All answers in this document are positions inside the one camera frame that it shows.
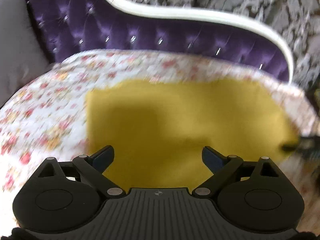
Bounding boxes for purple tufted chaise backrest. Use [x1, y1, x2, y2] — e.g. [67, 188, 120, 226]
[27, 0, 293, 82]

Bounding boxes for grey satin cushion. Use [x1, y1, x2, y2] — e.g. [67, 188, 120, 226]
[1, 0, 52, 106]

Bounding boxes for mustard yellow knit sweater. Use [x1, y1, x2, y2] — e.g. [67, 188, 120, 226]
[86, 79, 298, 191]

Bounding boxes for floral quilted bedspread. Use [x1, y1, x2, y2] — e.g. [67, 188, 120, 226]
[1, 50, 319, 236]

